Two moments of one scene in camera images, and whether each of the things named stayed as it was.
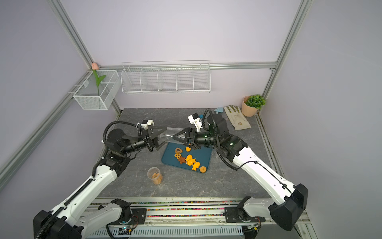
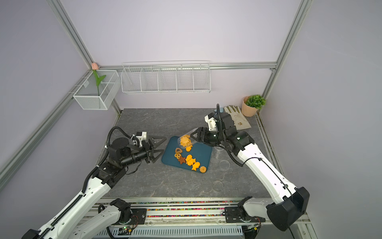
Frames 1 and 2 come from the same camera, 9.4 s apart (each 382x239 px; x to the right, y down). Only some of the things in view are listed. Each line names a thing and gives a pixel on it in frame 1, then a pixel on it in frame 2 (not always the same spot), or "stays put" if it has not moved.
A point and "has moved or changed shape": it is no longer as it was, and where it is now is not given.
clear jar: [154, 173] has moved or changed shape
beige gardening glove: [238, 120] stays put
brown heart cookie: [178, 150] stays put
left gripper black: [147, 139] to [149, 151]
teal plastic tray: [185, 156] stays put
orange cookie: [188, 157] stays put
